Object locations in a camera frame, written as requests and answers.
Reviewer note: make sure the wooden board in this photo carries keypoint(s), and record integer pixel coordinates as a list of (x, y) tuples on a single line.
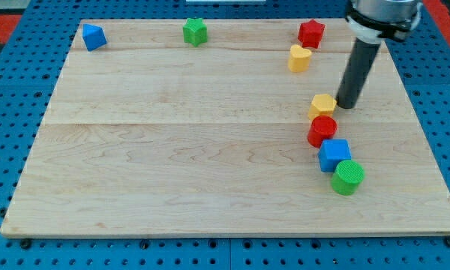
[(149, 137)]

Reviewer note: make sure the blue cube block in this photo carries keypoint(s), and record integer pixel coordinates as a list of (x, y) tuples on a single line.
[(332, 152)]

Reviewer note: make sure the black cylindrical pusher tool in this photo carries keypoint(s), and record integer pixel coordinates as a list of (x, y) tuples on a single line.
[(357, 69)]

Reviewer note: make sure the green cylinder block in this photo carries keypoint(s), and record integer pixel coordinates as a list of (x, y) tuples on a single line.
[(347, 177)]

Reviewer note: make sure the red star block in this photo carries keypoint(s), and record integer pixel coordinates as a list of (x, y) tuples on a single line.
[(310, 33)]

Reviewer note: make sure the green star block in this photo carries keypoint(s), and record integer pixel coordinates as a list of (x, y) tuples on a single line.
[(195, 31)]

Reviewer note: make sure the red cylinder block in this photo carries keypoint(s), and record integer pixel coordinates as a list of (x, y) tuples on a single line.
[(322, 128)]

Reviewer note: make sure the blue triangular prism block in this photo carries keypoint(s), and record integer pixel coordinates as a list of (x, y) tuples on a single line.
[(93, 36)]

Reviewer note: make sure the yellow heart block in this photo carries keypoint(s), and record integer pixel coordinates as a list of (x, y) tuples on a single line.
[(299, 59)]

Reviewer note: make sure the yellow hexagon block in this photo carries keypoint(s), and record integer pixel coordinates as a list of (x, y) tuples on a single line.
[(321, 105)]

